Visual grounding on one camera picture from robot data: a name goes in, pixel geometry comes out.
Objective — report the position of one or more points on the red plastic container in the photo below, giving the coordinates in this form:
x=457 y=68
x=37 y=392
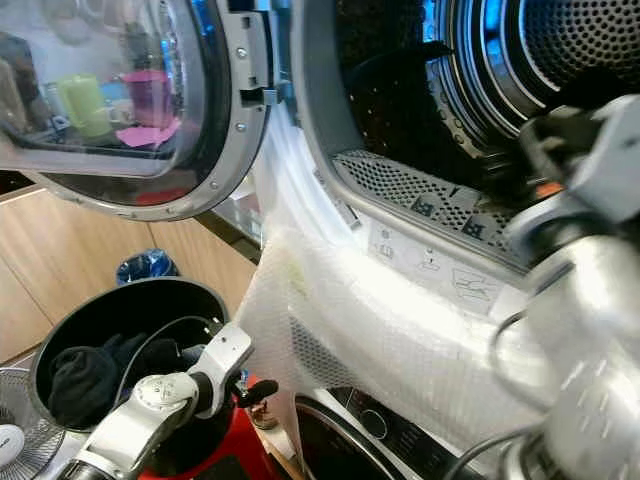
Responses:
x=220 y=455

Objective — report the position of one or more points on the black washing machine panel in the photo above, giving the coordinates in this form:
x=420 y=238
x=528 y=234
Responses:
x=370 y=430

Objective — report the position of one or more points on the grey tumble dryer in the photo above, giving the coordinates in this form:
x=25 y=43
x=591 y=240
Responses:
x=310 y=100

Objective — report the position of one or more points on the wooden cabinet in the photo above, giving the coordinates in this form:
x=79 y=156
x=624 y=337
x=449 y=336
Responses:
x=80 y=240

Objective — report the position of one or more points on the blue plastic bag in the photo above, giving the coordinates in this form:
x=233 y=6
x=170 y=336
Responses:
x=147 y=267

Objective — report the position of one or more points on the white electric fan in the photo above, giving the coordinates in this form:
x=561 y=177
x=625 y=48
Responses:
x=20 y=440

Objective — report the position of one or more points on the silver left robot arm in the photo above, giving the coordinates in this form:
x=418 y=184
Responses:
x=130 y=435

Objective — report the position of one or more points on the black laundry bucket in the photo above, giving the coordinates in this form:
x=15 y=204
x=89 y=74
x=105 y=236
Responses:
x=120 y=300

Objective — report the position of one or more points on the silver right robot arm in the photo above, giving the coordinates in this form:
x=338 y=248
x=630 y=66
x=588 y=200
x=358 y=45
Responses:
x=590 y=330

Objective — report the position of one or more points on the white instruction label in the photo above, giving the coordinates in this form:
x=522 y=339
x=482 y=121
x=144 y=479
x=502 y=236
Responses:
x=430 y=262

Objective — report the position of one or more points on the white bubble wrap sheet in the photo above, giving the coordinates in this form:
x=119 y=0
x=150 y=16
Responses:
x=380 y=340

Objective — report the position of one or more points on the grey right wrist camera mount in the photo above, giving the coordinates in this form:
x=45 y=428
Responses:
x=615 y=150

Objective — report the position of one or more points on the round glass dryer door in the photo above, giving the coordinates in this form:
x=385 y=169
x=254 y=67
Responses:
x=240 y=150

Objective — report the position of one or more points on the dark clothes pile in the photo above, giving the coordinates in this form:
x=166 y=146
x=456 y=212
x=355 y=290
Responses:
x=80 y=385

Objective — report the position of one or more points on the grey perforated lint filter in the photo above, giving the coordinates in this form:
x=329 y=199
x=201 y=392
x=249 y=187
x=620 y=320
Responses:
x=390 y=185

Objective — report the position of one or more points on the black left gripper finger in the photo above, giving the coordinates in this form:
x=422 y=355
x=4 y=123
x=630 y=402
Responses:
x=260 y=390

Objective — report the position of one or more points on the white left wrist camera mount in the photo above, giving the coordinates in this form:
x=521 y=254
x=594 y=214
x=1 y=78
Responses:
x=225 y=350

